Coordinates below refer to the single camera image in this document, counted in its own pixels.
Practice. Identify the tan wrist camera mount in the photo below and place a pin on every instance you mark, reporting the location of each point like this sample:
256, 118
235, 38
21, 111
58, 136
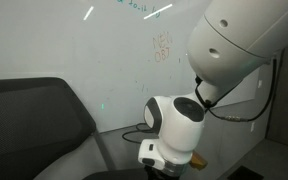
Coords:
199, 161

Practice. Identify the black mesh chair backrest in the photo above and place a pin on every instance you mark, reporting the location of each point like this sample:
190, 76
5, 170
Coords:
27, 126

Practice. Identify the white wall outlet plate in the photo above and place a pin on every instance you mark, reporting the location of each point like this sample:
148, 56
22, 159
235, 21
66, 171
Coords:
252, 126
260, 84

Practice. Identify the black floor box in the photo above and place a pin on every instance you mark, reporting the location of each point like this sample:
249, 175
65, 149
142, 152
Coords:
245, 174

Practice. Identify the large wall whiteboard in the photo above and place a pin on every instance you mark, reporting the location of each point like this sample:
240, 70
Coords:
67, 50

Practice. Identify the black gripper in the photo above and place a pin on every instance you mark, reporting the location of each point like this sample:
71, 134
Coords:
154, 175

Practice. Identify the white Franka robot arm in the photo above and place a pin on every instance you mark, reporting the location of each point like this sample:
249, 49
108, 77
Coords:
237, 36

